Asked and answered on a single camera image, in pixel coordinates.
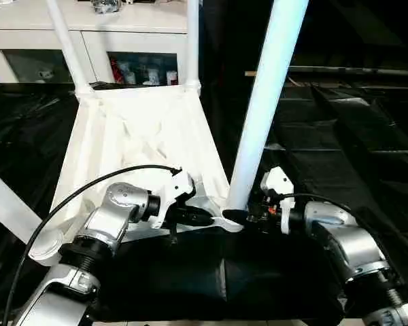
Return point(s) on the white plastic table top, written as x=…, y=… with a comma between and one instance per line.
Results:
x=139, y=129

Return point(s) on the grey ornament on cabinet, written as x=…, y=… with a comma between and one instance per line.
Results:
x=105, y=3

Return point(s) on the red packet in cabinet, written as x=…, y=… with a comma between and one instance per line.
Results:
x=114, y=71

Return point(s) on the small white cup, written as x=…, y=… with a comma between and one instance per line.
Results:
x=131, y=77

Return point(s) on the black backdrop cloth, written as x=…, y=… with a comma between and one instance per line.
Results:
x=353, y=30

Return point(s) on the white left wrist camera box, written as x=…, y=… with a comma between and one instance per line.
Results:
x=175, y=185

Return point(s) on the patterned white jar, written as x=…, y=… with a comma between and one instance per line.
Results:
x=153, y=76

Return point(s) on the black glossy mat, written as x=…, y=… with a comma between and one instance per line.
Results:
x=343, y=153

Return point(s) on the white plastic table leg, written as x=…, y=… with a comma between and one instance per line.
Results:
x=10, y=203
x=193, y=44
x=71, y=51
x=265, y=102

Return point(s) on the small white jar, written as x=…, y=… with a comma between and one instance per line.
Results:
x=171, y=77

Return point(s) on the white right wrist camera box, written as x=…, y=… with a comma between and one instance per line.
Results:
x=277, y=181

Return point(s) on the white cabinet with glass doors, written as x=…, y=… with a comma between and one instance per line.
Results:
x=129, y=34

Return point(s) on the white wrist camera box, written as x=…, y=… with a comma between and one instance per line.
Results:
x=277, y=181
x=175, y=185

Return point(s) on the black long pole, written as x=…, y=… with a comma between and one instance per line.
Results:
x=353, y=70

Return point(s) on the small gold label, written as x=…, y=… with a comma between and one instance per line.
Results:
x=251, y=73

